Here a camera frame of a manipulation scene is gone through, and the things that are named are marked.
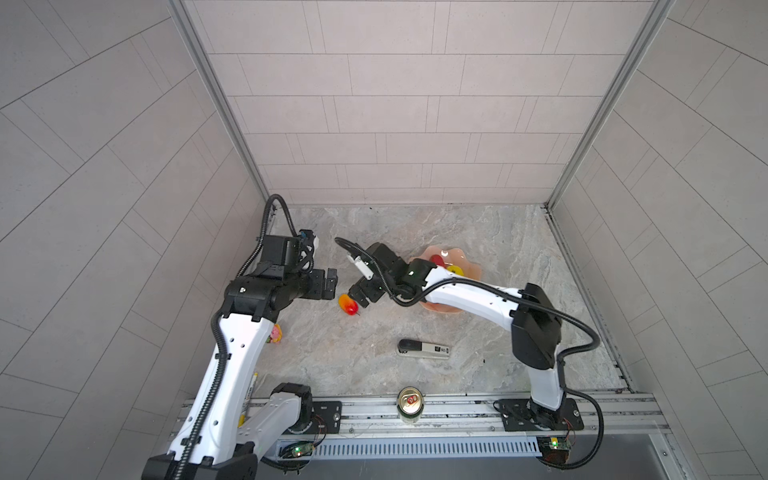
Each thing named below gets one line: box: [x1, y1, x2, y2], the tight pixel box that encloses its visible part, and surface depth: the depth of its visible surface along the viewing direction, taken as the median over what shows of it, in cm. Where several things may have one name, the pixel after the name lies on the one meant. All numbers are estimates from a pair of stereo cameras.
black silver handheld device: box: [397, 339, 451, 359], surface depth 80 cm
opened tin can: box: [397, 386, 425, 426], surface depth 66 cm
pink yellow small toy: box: [266, 323, 283, 344], surface depth 82 cm
